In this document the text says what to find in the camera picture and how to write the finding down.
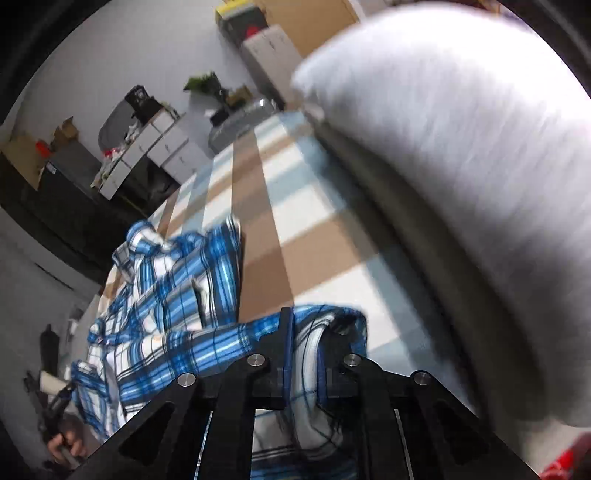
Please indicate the cardboard box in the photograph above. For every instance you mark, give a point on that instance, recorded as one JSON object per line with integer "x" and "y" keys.
{"x": 23, "y": 161}

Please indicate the white pillow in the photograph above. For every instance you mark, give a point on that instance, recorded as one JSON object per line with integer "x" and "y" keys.
{"x": 461, "y": 115}

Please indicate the person's left hand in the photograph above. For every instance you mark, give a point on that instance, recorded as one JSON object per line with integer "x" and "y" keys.
{"x": 69, "y": 443}

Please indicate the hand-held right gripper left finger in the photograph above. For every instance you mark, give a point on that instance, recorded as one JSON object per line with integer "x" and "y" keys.
{"x": 281, "y": 364}

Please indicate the red plastic basin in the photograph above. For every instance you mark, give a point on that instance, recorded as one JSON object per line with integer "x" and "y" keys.
{"x": 558, "y": 466}

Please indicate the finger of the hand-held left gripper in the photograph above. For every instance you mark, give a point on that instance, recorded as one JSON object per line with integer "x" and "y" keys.
{"x": 64, "y": 399}

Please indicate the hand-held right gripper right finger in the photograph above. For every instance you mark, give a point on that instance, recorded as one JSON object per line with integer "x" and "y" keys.
{"x": 337, "y": 378}

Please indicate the silver suitcase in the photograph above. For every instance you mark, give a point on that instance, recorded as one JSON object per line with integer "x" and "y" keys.
{"x": 235, "y": 127}

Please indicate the dark wrapped flower bouquet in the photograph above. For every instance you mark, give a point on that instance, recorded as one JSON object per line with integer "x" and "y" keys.
{"x": 203, "y": 83}

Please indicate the small brown box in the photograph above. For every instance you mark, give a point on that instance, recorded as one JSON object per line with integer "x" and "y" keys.
{"x": 241, "y": 94}

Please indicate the wooden door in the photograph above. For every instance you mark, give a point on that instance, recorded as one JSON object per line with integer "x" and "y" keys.
{"x": 309, "y": 23}

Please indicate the black bag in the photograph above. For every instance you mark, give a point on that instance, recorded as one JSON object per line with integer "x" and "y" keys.
{"x": 143, "y": 104}

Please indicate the dark green shoe box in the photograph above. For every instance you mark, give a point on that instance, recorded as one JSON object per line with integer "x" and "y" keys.
{"x": 240, "y": 21}

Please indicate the white desk with drawers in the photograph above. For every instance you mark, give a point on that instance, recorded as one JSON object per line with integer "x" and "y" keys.
{"x": 175, "y": 152}

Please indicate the blue white plaid shirt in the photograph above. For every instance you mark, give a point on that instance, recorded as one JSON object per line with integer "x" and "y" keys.
{"x": 184, "y": 295}

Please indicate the yellow lid shoe box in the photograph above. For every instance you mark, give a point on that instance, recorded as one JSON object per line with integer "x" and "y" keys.
{"x": 226, "y": 9}

